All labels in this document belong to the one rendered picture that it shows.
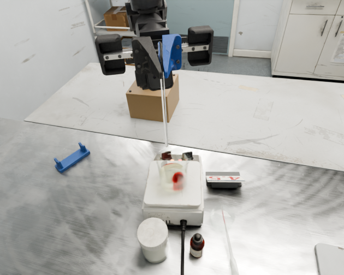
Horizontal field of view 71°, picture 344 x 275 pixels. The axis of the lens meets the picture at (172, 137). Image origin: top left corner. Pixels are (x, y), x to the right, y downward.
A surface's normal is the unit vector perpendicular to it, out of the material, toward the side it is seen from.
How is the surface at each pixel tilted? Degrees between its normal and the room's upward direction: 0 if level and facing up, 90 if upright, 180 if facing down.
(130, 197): 0
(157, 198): 0
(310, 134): 0
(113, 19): 89
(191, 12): 90
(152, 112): 90
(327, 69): 90
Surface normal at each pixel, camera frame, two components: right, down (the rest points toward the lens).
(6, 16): 0.96, 0.15
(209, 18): -0.27, 0.66
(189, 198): -0.05, -0.74
